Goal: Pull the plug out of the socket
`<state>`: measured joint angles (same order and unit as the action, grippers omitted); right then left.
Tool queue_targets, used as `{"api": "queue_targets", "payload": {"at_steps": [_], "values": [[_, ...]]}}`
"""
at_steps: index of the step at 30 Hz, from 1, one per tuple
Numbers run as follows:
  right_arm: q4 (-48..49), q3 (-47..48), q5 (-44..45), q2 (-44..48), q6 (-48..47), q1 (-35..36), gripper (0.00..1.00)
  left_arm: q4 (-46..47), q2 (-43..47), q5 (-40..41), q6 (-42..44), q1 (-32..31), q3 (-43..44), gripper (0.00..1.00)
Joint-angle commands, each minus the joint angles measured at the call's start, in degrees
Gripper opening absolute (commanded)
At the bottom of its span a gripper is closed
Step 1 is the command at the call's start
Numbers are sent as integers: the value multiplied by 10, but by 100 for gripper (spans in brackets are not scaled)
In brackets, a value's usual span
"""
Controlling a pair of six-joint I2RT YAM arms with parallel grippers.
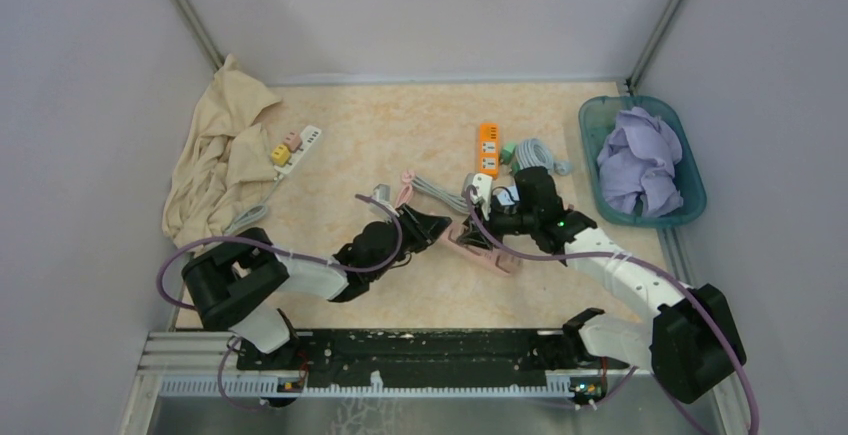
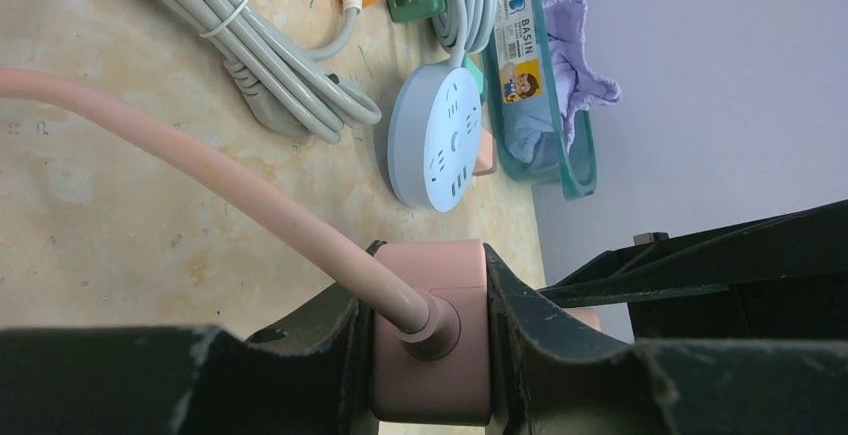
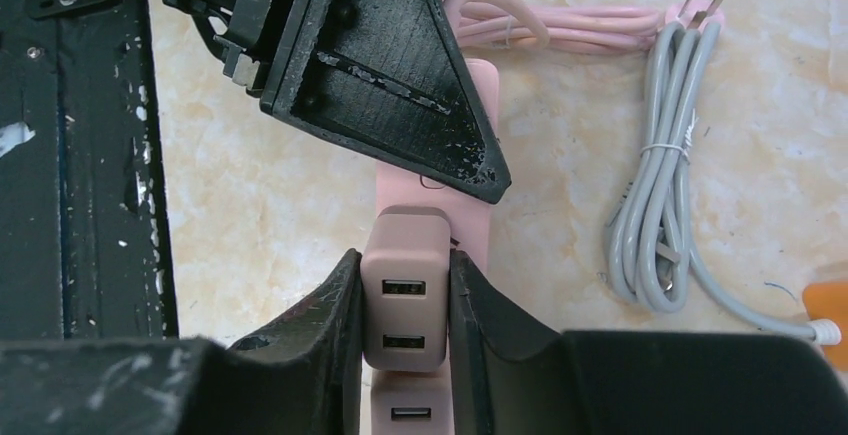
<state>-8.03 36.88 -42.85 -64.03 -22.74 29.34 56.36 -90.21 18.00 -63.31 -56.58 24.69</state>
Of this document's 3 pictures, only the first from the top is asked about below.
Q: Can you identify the beige cloth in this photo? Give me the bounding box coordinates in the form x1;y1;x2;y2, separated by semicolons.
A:
161;54;282;247

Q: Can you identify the teal plastic basket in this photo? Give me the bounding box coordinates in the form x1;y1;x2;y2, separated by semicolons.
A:
578;96;707;229

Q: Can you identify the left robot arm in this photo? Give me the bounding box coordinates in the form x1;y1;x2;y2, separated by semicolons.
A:
181;205;452;369

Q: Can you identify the lavender cloth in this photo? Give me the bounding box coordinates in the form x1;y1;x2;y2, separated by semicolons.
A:
596;107;684;218

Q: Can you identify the orange power strip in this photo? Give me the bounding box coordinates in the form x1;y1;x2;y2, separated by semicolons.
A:
476;122;500;178

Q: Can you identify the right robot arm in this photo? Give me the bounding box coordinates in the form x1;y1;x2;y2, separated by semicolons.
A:
463;167;747;404

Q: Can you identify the pink charger on white strip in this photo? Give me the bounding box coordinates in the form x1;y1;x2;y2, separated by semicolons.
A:
282;132;302;153

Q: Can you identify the round light blue power socket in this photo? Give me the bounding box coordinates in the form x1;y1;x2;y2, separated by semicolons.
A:
495;186;520;206

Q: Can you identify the pink power strip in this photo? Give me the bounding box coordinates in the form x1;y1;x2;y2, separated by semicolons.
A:
437;222;522;276

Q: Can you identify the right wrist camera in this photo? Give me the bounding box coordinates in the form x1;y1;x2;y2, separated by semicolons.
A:
463;173;493;220

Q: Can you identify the coiled light blue socket cable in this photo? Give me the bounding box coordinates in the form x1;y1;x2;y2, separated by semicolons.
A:
515;138;572;178

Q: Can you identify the yellow USB charger plug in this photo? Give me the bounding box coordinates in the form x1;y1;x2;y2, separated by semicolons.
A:
270;144;291;167

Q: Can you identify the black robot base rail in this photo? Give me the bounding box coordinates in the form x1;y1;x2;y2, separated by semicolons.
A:
236;329;603;389

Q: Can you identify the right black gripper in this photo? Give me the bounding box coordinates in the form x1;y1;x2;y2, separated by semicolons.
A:
456;192;538;250

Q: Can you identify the white power strip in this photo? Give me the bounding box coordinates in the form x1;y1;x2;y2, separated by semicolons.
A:
272;125;322;176

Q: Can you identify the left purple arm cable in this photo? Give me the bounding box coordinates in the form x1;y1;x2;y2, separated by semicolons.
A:
156;193;405;413

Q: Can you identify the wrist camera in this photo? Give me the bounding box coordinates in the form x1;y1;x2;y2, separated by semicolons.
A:
463;173;493;220
370;184;395;219

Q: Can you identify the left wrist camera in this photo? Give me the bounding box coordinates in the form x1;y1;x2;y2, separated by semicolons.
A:
370;184;395;219

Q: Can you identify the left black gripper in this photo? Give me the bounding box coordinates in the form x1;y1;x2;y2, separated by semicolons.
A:
370;202;452;281

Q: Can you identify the green USB charger plug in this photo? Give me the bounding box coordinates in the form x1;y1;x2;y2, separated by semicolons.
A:
499;142;517;165

